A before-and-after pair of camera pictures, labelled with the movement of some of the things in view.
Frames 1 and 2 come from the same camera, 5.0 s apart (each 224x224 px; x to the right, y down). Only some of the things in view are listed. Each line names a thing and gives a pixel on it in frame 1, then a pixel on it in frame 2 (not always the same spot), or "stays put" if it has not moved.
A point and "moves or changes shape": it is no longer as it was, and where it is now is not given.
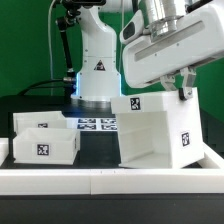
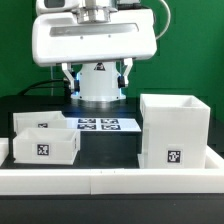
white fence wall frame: x=111 y=181 stays put
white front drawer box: x=46 y=146 stays put
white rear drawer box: x=38 y=119 stays put
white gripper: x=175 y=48 -> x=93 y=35
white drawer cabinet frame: x=159 y=131 moves or changes shape
